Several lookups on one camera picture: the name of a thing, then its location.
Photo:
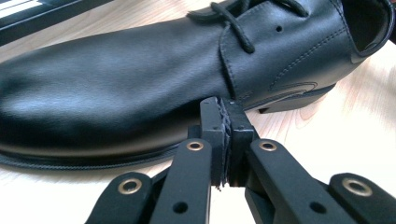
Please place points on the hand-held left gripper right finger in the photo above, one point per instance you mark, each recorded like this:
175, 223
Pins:
239, 133

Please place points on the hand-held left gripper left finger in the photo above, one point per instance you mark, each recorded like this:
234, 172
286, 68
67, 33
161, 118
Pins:
214, 130

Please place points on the black leather shoe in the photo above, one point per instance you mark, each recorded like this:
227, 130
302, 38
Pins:
124, 93

